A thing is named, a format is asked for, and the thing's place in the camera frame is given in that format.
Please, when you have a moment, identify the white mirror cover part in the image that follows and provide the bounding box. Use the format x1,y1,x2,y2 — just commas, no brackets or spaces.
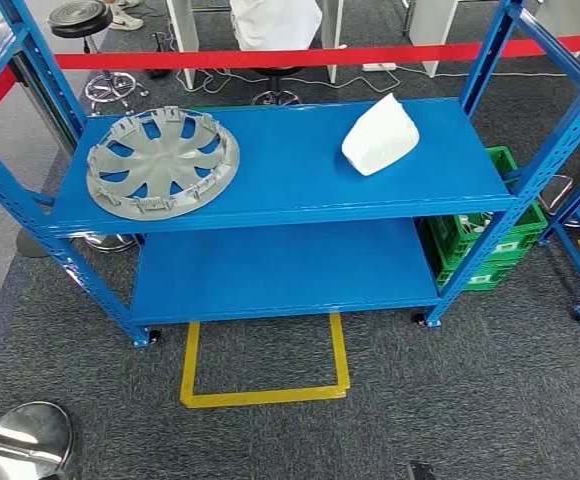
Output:
341,92,421,178

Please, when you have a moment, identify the black stool chrome base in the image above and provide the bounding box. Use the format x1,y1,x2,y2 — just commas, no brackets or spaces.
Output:
249,64,305,107

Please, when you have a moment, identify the red barrier belt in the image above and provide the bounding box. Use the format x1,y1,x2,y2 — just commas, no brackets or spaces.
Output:
0,33,580,132

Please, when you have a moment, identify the belt barrier stanchion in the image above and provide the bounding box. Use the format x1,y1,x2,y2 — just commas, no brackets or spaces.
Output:
83,231,137,254

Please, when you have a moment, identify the black foot pedal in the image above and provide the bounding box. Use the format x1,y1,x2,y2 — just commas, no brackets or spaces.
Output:
149,31,172,79

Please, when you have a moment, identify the robot body bracket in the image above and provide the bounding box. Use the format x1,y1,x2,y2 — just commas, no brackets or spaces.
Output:
405,461,437,480

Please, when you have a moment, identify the black round swivel stool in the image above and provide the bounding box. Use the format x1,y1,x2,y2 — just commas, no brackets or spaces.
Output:
47,0,150,117

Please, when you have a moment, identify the chrome stanchion base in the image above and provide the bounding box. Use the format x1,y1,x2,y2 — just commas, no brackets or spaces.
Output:
540,173,580,230
0,400,77,480

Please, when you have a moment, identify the person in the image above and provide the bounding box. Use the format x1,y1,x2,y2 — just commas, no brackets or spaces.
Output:
104,0,145,32
229,0,323,52

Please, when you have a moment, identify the grey plastic wheel hubcap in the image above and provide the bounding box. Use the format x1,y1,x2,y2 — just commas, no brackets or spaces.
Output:
85,105,241,222

